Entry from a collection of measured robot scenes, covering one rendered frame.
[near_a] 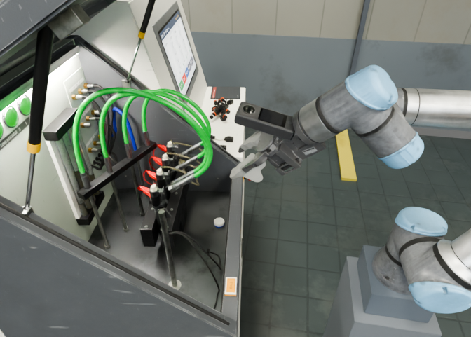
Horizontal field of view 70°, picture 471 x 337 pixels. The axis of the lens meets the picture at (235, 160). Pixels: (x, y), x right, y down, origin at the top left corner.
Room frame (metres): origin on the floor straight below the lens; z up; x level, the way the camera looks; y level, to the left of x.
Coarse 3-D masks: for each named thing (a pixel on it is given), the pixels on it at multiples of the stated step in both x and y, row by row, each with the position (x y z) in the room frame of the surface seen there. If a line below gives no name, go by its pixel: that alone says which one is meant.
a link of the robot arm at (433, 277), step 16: (448, 240) 0.52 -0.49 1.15; (464, 240) 0.48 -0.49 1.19; (400, 256) 0.55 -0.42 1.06; (416, 256) 0.51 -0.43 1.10; (432, 256) 0.48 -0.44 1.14; (448, 256) 0.47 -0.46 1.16; (464, 256) 0.46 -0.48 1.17; (416, 272) 0.48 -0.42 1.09; (432, 272) 0.46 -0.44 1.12; (448, 272) 0.44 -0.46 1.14; (464, 272) 0.44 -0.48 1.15; (416, 288) 0.45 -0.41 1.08; (432, 288) 0.43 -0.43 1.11; (448, 288) 0.42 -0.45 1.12; (464, 288) 0.42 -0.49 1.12; (432, 304) 0.42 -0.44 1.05; (448, 304) 0.41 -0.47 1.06; (464, 304) 0.41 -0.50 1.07
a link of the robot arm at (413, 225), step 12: (408, 216) 0.62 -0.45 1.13; (420, 216) 0.62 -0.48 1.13; (432, 216) 0.62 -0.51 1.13; (396, 228) 0.62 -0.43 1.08; (408, 228) 0.59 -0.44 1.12; (420, 228) 0.57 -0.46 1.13; (432, 228) 0.57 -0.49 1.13; (444, 228) 0.58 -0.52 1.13; (396, 240) 0.59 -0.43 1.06; (408, 240) 0.57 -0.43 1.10; (420, 240) 0.55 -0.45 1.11; (432, 240) 0.55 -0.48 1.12; (396, 252) 0.59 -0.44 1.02
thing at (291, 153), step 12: (264, 132) 0.60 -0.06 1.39; (300, 132) 0.52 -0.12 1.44; (264, 144) 0.56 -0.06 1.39; (276, 144) 0.54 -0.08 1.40; (288, 144) 0.55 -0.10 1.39; (300, 144) 0.55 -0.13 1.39; (312, 144) 0.52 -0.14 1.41; (324, 144) 0.54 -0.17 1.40; (276, 156) 0.56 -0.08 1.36; (288, 156) 0.54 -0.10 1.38; (300, 156) 0.55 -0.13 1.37; (276, 168) 0.55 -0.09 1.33
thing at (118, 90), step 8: (112, 88) 0.76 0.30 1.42; (120, 88) 0.76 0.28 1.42; (128, 88) 0.76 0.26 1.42; (88, 96) 0.76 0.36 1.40; (96, 96) 0.76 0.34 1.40; (144, 96) 0.75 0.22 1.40; (152, 96) 0.75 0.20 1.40; (168, 104) 0.75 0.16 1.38; (80, 112) 0.76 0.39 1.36; (184, 112) 0.75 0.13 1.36; (192, 120) 0.75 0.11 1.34; (200, 128) 0.75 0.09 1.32; (208, 144) 0.74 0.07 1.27; (208, 152) 0.74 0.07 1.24; (80, 160) 0.76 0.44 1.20; (208, 160) 0.74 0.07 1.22; (80, 168) 0.76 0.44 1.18
